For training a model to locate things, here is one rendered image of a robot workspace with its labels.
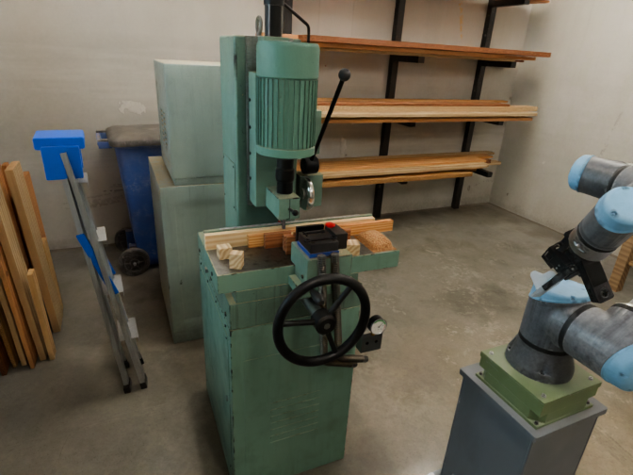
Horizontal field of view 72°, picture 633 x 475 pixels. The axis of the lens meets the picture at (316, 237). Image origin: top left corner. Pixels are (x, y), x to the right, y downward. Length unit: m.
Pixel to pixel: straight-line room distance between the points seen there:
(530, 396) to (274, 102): 1.08
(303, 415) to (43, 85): 2.73
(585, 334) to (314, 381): 0.84
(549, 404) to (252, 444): 0.95
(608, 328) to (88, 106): 3.21
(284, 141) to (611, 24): 3.72
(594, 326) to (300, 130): 0.92
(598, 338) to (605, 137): 3.35
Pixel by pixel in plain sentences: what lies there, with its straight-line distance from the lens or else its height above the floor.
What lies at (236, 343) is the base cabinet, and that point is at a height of 0.66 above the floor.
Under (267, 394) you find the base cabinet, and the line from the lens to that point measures 1.54.
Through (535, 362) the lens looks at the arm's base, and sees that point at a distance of 1.44.
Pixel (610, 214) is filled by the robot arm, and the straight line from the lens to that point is 1.03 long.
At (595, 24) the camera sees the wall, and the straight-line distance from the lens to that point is 4.71.
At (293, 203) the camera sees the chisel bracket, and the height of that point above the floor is 1.05.
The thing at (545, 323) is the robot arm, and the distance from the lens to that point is 1.37.
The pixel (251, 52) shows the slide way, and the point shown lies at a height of 1.47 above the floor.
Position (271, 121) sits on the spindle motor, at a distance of 1.25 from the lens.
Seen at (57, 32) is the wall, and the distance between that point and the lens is 3.49.
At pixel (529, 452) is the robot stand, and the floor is 0.48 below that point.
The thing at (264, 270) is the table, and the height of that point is 0.90.
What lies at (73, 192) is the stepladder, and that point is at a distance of 1.83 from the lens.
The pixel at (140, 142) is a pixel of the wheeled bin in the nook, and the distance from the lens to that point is 2.91.
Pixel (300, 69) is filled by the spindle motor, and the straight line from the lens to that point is 1.23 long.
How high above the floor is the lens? 1.48
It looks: 23 degrees down
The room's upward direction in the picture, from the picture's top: 3 degrees clockwise
